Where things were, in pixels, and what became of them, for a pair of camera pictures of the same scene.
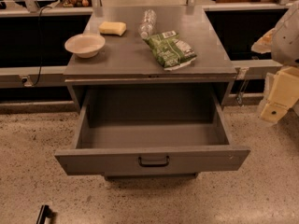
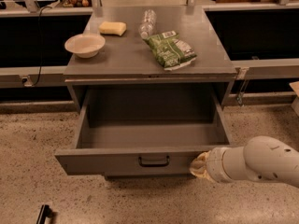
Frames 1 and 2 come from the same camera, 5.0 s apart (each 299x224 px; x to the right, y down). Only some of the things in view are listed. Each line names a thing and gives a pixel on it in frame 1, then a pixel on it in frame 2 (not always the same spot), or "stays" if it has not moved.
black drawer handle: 153,165 stays
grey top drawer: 149,130 stays
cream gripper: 287,42 to 215,165
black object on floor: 45,212 stays
